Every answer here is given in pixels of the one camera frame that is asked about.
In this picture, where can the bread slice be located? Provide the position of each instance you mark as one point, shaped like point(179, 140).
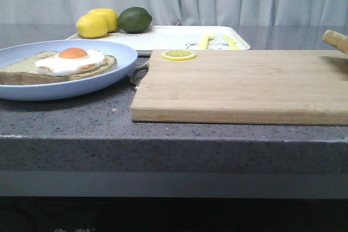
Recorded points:
point(336, 39)
point(24, 72)

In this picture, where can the white bear tray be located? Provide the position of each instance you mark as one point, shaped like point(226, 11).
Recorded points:
point(176, 37)

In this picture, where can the lemon slice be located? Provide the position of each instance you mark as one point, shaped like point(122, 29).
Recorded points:
point(178, 54)

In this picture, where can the yellow plastic fork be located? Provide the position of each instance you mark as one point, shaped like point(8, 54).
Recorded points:
point(203, 44)

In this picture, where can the blue round plate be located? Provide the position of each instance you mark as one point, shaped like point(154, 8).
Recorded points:
point(126, 57)

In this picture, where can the yellow plastic knife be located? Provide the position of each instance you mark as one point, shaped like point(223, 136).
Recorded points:
point(231, 42)

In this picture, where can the green lime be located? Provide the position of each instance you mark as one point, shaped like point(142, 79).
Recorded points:
point(134, 20)

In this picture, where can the wooden cutting board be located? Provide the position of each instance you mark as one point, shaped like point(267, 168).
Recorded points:
point(301, 87)

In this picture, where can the rear yellow lemon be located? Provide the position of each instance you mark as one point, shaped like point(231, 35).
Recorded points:
point(109, 14)

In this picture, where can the yellow lemon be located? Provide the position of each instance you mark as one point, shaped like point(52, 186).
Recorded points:
point(109, 14)
point(92, 26)

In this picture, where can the front yellow lemon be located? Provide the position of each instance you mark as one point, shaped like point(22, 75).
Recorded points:
point(92, 26)

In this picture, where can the fried egg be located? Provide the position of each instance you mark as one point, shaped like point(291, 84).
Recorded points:
point(71, 61)

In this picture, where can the metal board handle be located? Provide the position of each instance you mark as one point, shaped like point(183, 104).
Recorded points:
point(138, 73)

